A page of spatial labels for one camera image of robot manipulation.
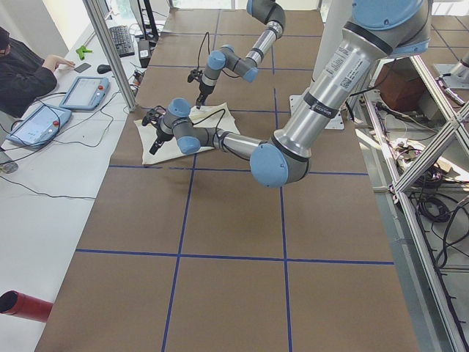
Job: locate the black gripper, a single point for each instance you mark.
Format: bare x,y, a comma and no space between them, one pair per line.
203,89
160,134

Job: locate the cream long-sleeve cat shirt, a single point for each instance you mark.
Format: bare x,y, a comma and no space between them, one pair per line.
206,117

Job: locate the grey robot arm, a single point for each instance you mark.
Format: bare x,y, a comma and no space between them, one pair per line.
375,30
244,66

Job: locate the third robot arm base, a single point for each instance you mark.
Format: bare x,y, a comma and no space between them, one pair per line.
454,76

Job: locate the person in black clothes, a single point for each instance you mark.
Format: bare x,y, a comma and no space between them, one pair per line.
23,76

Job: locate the person's bare hand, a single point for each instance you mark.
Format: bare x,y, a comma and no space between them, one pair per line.
52,62

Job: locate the black power adapter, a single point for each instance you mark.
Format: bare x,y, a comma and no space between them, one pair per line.
144,53

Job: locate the upper teach pendant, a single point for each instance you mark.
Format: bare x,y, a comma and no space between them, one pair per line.
85,93

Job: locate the teach pendant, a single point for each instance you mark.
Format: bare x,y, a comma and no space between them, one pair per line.
85,93
40,127

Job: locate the black computer mouse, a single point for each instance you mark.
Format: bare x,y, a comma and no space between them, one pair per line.
101,69

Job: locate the black keyboard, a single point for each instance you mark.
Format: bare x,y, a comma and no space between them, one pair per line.
121,38

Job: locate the black smartphone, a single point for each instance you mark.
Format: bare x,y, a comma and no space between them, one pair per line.
81,68

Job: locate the lower teach pendant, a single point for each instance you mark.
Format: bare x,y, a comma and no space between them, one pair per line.
40,127

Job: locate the green plastic tool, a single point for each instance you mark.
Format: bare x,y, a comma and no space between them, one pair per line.
82,51

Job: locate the brown wooden box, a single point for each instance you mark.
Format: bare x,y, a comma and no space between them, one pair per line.
401,87

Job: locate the red fire extinguisher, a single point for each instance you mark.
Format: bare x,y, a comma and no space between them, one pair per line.
20,305

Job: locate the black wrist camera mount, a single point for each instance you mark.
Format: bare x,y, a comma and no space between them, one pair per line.
153,115

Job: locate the aluminium frame post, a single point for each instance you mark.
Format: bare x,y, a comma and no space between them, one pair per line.
101,30

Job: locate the aluminium frame rack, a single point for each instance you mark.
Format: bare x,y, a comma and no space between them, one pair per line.
401,182

